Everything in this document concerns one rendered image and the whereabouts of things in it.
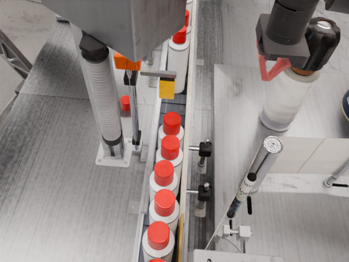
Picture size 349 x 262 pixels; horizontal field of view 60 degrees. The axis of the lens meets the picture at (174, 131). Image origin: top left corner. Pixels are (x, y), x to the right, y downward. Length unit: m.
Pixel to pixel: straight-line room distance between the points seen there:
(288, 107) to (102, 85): 0.49
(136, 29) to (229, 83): 0.63
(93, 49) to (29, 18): 2.48
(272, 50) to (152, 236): 0.32
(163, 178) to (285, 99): 0.39
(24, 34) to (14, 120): 1.78
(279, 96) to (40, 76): 0.71
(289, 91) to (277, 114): 0.08
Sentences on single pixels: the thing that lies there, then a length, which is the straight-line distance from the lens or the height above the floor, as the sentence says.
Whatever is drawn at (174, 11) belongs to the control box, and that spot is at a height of 1.32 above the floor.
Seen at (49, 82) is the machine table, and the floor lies 0.83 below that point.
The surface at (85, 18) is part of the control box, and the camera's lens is 0.39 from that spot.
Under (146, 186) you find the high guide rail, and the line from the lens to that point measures 0.62.
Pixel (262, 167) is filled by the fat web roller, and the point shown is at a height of 1.01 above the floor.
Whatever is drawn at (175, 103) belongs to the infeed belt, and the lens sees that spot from 0.85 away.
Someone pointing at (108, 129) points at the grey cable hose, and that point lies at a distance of 0.50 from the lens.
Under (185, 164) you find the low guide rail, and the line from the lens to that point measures 0.70.
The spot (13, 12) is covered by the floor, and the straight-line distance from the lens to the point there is 2.97.
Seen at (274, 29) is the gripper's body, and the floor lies 1.25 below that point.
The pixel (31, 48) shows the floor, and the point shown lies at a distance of 2.55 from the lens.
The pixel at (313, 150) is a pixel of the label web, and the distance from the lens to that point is 0.67.
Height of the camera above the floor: 1.53
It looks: 55 degrees down
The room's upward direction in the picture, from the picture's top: 5 degrees clockwise
